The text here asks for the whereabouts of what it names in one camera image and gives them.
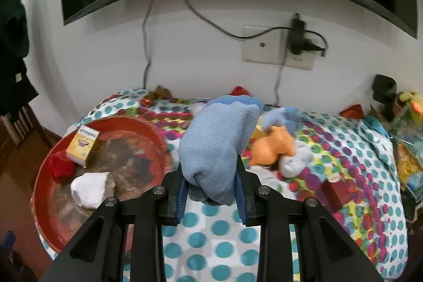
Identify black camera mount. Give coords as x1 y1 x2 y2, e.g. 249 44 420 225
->
371 75 397 122

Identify yellow medicine box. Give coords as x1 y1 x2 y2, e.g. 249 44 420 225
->
66 125 100 168

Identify crumpled white plastic wrap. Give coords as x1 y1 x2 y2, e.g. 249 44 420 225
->
188 102 206 117

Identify dark green hanging clothes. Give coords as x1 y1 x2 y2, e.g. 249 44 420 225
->
1 0 38 117

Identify white wall socket plate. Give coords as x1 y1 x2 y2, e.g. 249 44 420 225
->
241 29 315 70

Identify polka dot bedsheet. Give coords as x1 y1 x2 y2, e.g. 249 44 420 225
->
39 88 409 282

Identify black adapter cable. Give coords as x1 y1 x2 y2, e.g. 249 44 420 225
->
179 0 329 106

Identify black power adapter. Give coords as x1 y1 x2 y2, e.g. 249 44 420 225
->
287 13 305 56

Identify red rolled sock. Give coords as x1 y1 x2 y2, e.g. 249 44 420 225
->
229 86 250 96

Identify red round tray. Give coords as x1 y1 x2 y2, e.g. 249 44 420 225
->
31 116 172 257

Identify black tv cable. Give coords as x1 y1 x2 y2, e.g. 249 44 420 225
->
141 0 157 90

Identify dark red gold box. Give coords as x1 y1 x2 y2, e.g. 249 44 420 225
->
321 173 352 212

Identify yellow crochet doll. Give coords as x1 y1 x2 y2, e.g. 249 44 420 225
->
398 92 423 125

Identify red packet by wall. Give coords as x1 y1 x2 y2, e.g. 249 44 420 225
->
339 104 365 119

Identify plastic bag of snacks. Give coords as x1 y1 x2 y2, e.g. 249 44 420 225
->
370 105 422 202

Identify brown small toy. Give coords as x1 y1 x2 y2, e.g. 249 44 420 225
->
139 85 173 108

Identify red sock in tray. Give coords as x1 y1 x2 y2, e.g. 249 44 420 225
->
47 150 75 183

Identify orange plush toy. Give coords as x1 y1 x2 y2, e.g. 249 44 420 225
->
249 126 296 166

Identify light blue sock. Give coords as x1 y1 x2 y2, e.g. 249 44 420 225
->
178 95 264 205

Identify grey white sock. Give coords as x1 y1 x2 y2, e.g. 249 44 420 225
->
279 140 313 178

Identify small blue sock ball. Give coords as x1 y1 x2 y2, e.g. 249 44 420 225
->
262 107 301 137

